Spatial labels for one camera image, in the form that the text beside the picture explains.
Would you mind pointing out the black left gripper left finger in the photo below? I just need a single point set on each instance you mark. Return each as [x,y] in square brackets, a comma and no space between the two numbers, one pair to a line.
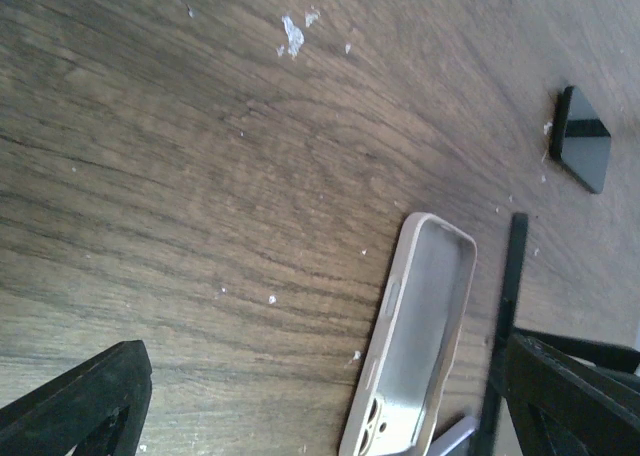
[97,408]

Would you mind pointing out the lavender phone case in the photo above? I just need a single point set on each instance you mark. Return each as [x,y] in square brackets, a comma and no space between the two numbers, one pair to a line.
[456,440]

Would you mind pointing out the beige phone case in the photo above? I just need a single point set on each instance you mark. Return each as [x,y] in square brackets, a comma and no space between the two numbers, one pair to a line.
[412,348]

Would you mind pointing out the black phone far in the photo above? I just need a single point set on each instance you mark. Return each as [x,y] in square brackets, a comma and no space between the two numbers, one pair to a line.
[579,140]

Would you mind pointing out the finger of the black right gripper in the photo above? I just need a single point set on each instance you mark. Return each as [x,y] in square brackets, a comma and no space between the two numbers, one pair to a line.
[483,443]

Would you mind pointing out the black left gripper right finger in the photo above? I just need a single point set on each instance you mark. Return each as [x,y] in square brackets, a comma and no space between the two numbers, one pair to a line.
[568,396]

